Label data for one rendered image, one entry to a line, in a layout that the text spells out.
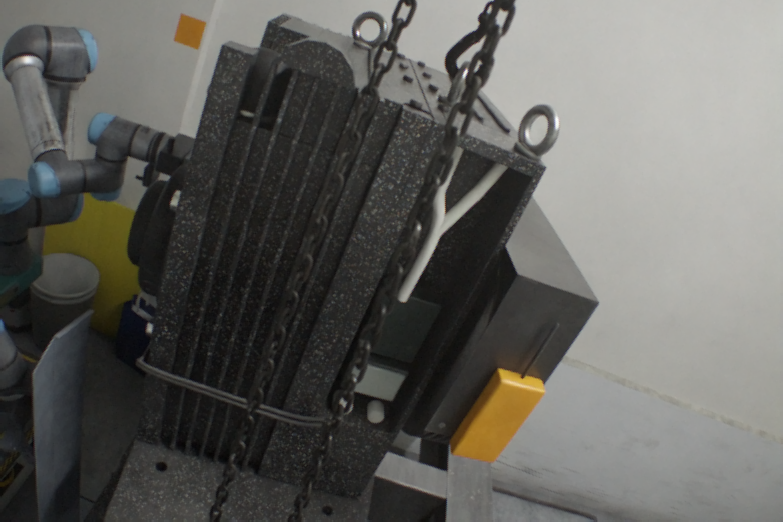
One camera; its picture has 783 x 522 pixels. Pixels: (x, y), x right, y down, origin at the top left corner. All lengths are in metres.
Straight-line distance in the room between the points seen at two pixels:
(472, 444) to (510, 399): 0.10
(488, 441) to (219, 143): 0.56
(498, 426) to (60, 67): 1.28
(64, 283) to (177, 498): 1.66
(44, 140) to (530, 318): 1.03
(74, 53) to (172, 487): 1.04
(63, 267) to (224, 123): 1.86
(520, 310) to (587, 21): 1.31
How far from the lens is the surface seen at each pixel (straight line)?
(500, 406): 0.79
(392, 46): 0.43
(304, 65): 0.67
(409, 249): 0.40
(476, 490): 1.61
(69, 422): 1.24
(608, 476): 2.79
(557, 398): 2.38
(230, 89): 0.69
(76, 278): 2.51
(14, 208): 1.56
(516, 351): 0.77
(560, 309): 0.75
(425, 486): 1.54
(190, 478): 1.04
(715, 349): 2.53
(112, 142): 1.26
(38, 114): 1.34
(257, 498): 1.04
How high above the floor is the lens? 1.75
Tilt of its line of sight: 25 degrees down
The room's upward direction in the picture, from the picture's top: 24 degrees clockwise
